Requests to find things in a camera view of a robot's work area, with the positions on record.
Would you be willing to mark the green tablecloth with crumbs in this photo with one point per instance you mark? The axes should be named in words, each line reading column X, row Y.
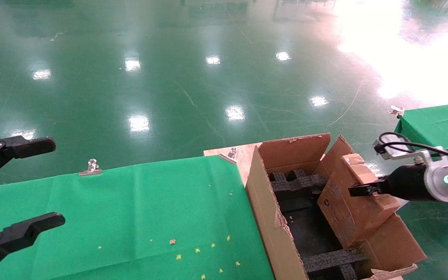
column 130, row 217

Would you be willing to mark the small long cardboard box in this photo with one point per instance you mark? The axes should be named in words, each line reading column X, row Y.
column 348, row 217

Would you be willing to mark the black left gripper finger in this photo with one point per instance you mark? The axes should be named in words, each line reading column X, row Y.
column 25, row 147
column 18, row 233

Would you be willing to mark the white jointed bar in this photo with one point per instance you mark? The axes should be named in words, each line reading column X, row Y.
column 402, row 203

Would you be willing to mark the large open cardboard carton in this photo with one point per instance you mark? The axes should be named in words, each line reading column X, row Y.
column 263, row 202

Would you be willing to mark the metal binder clip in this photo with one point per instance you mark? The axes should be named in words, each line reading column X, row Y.
column 90, row 168
column 230, row 154
column 397, row 111

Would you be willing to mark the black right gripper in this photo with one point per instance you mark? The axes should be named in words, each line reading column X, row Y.
column 406, row 182

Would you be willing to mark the black foam insert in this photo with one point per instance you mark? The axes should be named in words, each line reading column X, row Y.
column 329, row 260
column 294, row 186

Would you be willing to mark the plain green tablecloth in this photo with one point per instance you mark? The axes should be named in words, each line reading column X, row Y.
column 441, row 124

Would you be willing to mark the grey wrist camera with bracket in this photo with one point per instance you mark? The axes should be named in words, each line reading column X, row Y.
column 389, row 153

